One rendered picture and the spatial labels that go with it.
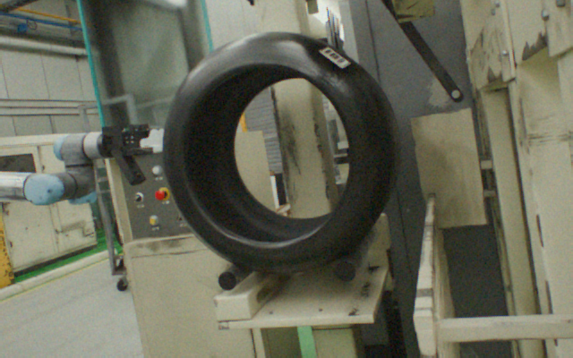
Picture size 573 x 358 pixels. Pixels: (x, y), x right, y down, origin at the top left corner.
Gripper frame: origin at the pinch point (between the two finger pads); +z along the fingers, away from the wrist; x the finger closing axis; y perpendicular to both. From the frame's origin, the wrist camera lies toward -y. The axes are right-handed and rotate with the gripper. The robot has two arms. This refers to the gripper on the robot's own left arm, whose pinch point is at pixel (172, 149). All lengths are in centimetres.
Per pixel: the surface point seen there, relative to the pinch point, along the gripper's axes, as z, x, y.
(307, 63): 40.6, -11.2, 16.4
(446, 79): 68, 19, 13
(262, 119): -318, 920, 26
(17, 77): -764, 678, 147
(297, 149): 26.2, 25.8, -3.0
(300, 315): 35, -10, -39
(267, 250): 28.8, -11.7, -23.2
